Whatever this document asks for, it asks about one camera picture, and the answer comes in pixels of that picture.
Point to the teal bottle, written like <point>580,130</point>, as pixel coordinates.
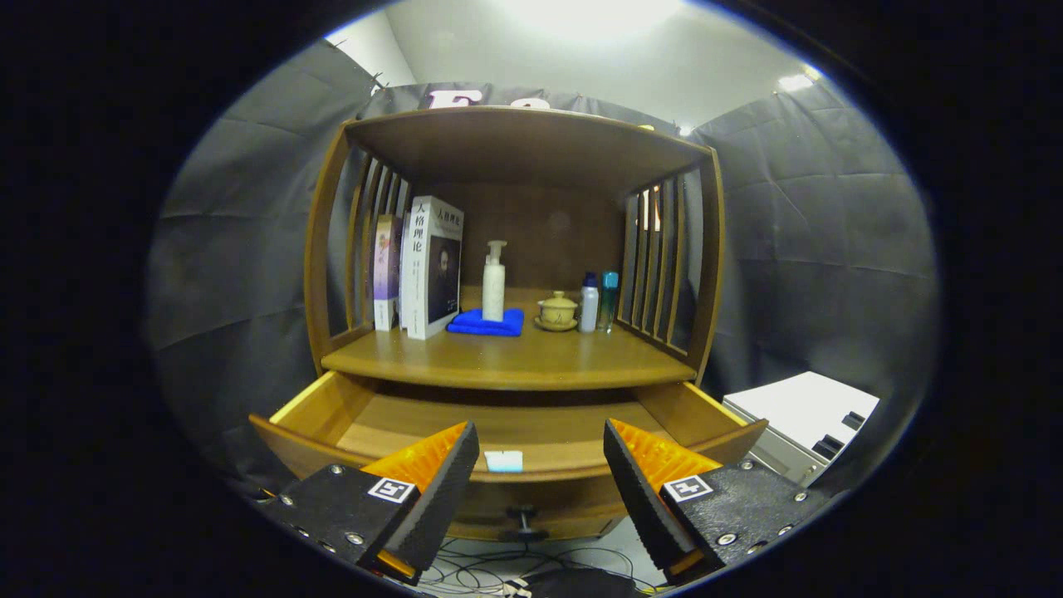
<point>609,291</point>

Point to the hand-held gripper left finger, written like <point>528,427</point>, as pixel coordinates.
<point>440,490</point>

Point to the white pump bottle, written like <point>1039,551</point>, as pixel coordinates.
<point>493,291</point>

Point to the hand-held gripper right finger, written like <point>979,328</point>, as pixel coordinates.
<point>639,490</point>

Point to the black backdrop cloth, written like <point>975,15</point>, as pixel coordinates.
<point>249,249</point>

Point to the blue folded cloth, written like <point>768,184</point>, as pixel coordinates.
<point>482,324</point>

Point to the wooden countertop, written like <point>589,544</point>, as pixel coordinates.
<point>540,357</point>

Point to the white bottle with blue cap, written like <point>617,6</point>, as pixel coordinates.
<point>589,307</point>

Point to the blue tube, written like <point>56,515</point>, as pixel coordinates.
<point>503,461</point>

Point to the white book with portrait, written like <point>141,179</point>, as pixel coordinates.
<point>423,274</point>

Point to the beige lidded teacup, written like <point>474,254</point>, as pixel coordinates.
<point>556,313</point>

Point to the large ceiling light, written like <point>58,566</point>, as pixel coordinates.
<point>590,12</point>

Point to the small ceiling light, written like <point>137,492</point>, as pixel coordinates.
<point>795,82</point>

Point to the purple book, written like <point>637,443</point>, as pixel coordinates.
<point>386,274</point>

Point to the wooden cabinet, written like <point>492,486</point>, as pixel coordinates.
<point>531,141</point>

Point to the white box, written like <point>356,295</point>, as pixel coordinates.
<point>797,407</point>

